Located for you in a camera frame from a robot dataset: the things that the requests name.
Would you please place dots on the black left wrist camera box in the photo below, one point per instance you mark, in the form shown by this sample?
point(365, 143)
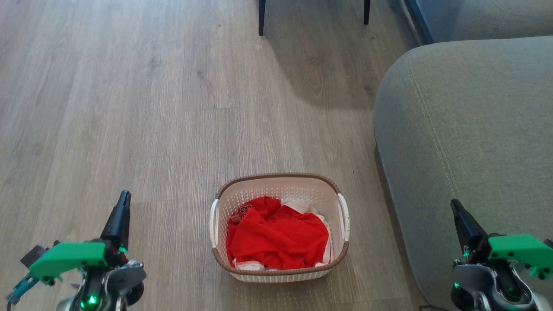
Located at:
point(33, 255)

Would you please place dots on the grey sofa cushion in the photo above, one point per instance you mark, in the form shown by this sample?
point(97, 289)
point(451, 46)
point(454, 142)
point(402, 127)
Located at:
point(488, 17)

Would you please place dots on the grey fabric sofa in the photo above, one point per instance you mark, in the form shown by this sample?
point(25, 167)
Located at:
point(471, 134)

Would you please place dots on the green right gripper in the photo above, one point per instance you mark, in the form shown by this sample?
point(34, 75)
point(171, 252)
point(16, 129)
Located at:
point(518, 250)

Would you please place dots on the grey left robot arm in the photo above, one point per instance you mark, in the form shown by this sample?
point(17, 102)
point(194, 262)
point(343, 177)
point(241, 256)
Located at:
point(108, 285)

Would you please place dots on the blue left wrist connector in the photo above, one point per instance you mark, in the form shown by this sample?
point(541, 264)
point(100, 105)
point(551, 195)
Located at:
point(20, 288)

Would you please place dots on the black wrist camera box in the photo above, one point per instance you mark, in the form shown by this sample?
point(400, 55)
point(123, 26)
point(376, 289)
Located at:
point(549, 243)
point(33, 255)

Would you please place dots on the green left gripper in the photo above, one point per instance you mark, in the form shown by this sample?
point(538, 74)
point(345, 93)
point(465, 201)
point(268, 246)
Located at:
point(69, 257)

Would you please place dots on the white laundry basket brown rim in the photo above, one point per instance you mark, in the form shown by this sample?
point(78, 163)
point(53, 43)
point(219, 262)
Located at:
point(276, 186)

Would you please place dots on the black chair leg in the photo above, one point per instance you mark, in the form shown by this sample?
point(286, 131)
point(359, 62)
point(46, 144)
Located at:
point(367, 12)
point(262, 17)

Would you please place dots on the red garment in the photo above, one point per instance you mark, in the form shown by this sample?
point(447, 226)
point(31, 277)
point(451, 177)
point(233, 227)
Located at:
point(276, 237)

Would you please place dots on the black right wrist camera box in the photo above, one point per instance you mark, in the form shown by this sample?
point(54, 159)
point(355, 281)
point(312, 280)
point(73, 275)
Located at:
point(549, 243)

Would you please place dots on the white garment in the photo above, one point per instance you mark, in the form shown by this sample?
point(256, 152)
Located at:
point(299, 205)

